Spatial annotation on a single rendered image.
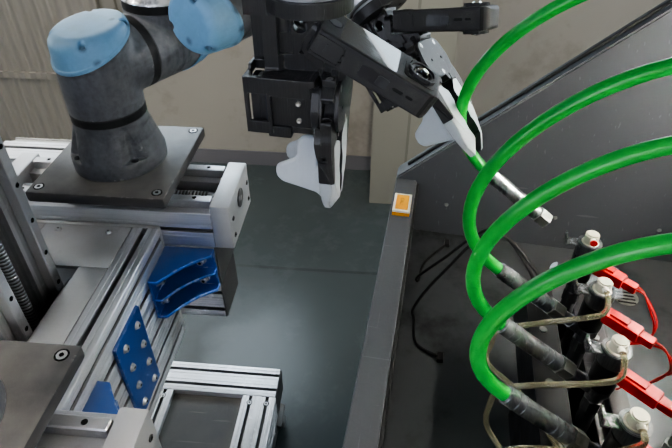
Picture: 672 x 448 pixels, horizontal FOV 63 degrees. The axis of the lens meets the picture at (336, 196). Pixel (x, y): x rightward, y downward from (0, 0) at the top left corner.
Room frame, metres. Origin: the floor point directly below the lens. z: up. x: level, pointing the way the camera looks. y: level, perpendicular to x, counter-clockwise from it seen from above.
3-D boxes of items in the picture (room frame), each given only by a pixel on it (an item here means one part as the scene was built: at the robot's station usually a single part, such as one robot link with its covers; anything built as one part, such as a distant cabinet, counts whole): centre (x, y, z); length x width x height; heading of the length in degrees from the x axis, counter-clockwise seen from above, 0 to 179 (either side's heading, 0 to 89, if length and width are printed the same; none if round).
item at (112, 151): (0.79, 0.36, 1.09); 0.15 x 0.15 x 0.10
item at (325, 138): (0.42, 0.01, 1.29); 0.05 x 0.02 x 0.09; 169
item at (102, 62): (0.79, 0.36, 1.20); 0.13 x 0.12 x 0.14; 147
